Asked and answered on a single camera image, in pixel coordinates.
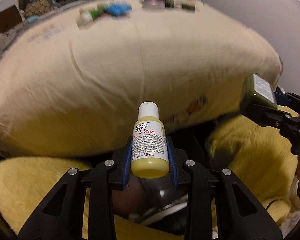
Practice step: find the blue tube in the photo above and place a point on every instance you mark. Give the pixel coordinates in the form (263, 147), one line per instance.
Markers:
(118, 9)

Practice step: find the round tin pink lid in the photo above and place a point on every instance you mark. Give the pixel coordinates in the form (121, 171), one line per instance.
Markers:
(153, 4)

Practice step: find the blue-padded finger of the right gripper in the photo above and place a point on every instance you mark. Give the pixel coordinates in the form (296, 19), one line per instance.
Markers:
(283, 99)

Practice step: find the green white tube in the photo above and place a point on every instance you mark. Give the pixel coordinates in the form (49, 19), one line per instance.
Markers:
(87, 16)

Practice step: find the large dark green bottle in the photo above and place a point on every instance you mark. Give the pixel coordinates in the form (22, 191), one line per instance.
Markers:
(257, 91)

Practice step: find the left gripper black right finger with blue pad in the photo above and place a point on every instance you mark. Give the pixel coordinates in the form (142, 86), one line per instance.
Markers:
(238, 212)

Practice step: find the yellow fluffy rug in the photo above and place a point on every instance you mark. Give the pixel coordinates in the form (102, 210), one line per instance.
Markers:
(259, 156)

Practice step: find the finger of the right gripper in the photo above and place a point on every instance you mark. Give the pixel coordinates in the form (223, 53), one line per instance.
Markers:
(268, 116)

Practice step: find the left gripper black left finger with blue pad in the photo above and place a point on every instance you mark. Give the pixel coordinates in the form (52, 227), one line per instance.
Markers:
(79, 197)

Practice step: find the brown patterned plush toy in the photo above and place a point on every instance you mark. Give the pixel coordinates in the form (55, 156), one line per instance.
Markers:
(40, 7)

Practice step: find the yellow lotion bottle white cap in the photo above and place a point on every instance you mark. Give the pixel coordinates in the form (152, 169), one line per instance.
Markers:
(149, 147)

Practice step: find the grey patterned blanket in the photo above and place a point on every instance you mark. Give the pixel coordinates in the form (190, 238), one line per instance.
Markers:
(7, 38)

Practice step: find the wooden headboard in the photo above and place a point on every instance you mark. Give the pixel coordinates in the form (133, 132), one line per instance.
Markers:
(9, 18)

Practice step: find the trash bin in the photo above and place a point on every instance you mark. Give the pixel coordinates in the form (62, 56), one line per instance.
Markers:
(152, 202)

